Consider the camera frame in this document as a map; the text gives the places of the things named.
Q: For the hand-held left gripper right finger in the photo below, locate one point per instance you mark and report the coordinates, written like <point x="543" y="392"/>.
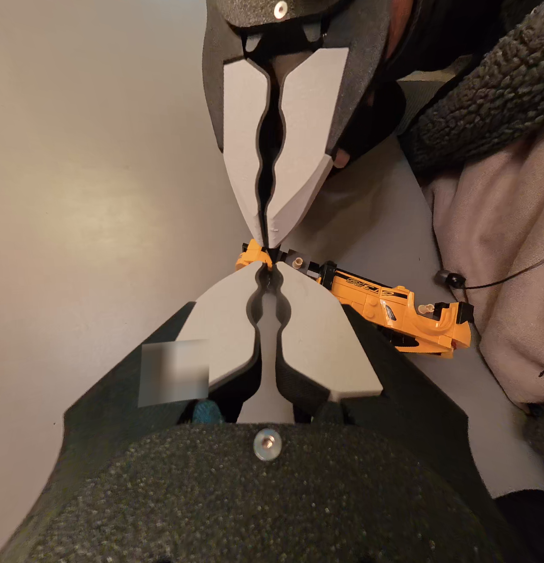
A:
<point x="329" y="343"/>

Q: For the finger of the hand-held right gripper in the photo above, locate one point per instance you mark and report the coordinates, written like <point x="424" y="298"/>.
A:
<point x="241" y="114"/>
<point x="311" y="114"/>

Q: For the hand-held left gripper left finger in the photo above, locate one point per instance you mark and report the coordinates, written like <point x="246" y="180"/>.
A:
<point x="228" y="312"/>

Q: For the orange lego car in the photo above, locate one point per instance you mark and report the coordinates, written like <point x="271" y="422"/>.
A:
<point x="386" y="308"/>

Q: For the person's right hand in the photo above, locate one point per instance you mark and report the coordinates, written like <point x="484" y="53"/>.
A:
<point x="340" y="158"/>

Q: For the grey fleece jacket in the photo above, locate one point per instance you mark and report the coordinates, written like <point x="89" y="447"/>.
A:
<point x="492" y="97"/>

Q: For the pink shirt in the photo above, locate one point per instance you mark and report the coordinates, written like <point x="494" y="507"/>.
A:
<point x="501" y="246"/>

